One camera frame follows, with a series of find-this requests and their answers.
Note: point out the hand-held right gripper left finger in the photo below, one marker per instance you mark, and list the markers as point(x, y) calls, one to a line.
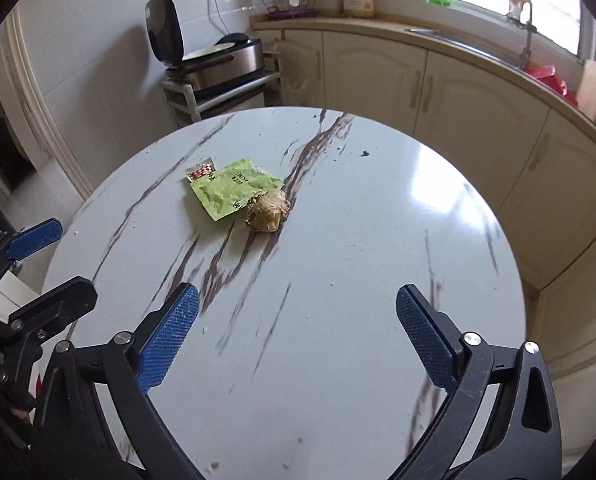
point(170, 340)

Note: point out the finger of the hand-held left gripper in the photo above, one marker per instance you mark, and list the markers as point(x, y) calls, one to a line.
point(35, 237)
point(73, 291)

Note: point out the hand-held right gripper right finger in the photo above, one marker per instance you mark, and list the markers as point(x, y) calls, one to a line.
point(425, 340)

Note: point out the green snack wrapper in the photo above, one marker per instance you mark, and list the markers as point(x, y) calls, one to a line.
point(228, 190)

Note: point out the brown food lump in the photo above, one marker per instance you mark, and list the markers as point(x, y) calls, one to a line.
point(268, 210)

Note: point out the small red patterned packet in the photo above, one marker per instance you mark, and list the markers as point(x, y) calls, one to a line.
point(200, 170)

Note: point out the round marble table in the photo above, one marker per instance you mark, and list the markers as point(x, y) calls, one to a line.
point(377, 240)

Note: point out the white kitchen cart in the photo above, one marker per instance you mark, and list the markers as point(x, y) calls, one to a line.
point(183, 97)

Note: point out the silver electric cooker black lid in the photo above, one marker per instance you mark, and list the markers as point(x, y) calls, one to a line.
point(228, 62)

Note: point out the red plastic basin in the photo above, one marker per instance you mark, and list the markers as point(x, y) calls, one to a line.
point(552, 77)

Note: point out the wooden cutting board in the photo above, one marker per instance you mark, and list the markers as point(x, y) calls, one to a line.
point(593, 87)

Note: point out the steel sink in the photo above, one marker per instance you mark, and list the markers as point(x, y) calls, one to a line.
point(442, 35)

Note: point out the metal faucet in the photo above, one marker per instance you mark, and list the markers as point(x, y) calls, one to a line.
point(526, 40)

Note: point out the cream door frame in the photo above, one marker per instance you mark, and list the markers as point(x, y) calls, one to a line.
point(43, 125)

